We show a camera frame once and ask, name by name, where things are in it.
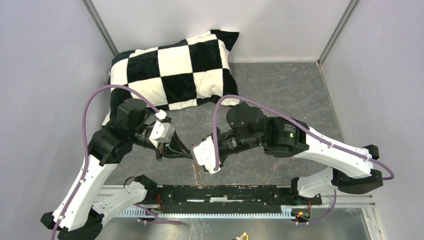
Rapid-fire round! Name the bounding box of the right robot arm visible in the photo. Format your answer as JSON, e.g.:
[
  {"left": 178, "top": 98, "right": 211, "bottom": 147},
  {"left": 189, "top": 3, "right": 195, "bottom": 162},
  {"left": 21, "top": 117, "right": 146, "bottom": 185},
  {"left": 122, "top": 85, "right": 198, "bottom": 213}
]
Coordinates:
[{"left": 192, "top": 102, "right": 384, "bottom": 204}]

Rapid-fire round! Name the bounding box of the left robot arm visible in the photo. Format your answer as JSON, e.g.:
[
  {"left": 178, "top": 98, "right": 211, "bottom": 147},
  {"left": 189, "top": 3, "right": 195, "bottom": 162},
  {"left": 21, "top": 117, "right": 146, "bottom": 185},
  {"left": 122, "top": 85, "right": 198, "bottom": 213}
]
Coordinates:
[{"left": 40, "top": 98, "right": 192, "bottom": 240}]

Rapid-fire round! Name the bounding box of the yellow carabiner with keys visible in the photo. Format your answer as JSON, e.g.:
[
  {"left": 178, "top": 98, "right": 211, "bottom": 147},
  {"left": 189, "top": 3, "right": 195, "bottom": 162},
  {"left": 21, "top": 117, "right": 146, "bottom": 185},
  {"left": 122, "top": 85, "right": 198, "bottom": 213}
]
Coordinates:
[{"left": 233, "top": 232, "right": 249, "bottom": 240}]

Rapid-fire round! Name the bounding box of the black white checkered pillow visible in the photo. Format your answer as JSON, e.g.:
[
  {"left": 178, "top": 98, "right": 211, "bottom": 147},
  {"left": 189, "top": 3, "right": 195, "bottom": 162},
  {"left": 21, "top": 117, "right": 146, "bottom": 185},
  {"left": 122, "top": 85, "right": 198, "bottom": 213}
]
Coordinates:
[{"left": 104, "top": 29, "right": 240, "bottom": 122}]

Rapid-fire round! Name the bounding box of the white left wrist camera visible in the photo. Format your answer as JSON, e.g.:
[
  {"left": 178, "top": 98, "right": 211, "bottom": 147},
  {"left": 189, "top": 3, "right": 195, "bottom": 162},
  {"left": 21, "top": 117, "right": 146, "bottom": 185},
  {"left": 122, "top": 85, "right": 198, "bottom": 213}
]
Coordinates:
[{"left": 148, "top": 120, "right": 175, "bottom": 148}]

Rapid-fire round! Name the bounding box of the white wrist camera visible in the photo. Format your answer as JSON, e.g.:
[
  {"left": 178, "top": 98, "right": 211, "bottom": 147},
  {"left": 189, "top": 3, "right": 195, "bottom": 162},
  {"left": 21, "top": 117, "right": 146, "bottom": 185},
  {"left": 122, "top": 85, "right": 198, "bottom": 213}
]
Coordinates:
[
  {"left": 148, "top": 120, "right": 175, "bottom": 148},
  {"left": 191, "top": 135, "right": 221, "bottom": 174}
]

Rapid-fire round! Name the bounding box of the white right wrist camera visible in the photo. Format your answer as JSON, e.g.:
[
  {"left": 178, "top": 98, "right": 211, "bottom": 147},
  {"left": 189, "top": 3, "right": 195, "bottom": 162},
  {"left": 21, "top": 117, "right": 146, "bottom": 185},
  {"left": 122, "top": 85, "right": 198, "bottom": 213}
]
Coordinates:
[{"left": 191, "top": 135, "right": 221, "bottom": 174}]

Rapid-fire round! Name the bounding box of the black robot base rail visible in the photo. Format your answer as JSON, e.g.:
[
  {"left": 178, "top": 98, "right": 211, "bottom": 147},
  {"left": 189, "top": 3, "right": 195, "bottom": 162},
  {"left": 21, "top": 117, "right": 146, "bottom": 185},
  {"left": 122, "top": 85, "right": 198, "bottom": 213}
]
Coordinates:
[{"left": 123, "top": 174, "right": 323, "bottom": 216}]

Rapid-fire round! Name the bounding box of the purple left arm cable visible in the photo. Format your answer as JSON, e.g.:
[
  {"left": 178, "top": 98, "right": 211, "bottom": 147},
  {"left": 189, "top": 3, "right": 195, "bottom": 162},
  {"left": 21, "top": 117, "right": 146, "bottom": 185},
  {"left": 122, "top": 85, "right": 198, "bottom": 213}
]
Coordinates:
[{"left": 49, "top": 84, "right": 167, "bottom": 240}]

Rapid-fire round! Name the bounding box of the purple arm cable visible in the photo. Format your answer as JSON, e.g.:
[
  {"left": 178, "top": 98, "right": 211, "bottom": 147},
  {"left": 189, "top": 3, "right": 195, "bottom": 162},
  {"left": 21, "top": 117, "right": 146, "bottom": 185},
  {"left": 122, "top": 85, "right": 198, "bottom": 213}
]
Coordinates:
[
  {"left": 49, "top": 84, "right": 167, "bottom": 240},
  {"left": 212, "top": 95, "right": 396, "bottom": 181}
]

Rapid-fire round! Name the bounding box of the grey slotted cable duct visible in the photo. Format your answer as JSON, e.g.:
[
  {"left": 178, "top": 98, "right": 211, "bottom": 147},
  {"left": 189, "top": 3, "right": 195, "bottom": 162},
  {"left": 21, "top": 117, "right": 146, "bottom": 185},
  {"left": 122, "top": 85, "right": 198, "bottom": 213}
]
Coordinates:
[{"left": 115, "top": 206, "right": 297, "bottom": 220}]

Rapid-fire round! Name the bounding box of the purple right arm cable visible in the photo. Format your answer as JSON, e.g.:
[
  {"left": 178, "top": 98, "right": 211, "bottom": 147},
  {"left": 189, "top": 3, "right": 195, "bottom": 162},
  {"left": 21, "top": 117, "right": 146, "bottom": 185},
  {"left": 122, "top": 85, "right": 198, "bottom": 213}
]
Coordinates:
[{"left": 212, "top": 95, "right": 396, "bottom": 181}]

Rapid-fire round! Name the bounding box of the aluminium corner post left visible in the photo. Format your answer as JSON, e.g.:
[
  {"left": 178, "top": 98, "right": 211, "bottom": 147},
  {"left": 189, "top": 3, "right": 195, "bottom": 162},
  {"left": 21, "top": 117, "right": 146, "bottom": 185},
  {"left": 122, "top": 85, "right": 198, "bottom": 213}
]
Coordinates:
[{"left": 82, "top": 0, "right": 119, "bottom": 57}]

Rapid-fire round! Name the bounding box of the aluminium corner post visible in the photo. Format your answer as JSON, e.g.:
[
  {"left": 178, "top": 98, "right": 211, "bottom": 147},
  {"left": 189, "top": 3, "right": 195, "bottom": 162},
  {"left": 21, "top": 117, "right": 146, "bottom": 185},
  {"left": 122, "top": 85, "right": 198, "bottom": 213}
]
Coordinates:
[
  {"left": 316, "top": 0, "right": 360, "bottom": 68},
  {"left": 82, "top": 0, "right": 119, "bottom": 57}
]

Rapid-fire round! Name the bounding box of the aluminium corner post right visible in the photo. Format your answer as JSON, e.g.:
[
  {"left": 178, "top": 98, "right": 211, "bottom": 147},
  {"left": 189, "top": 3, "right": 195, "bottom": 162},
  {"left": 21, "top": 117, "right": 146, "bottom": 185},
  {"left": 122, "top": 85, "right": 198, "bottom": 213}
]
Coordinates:
[{"left": 316, "top": 0, "right": 360, "bottom": 68}]

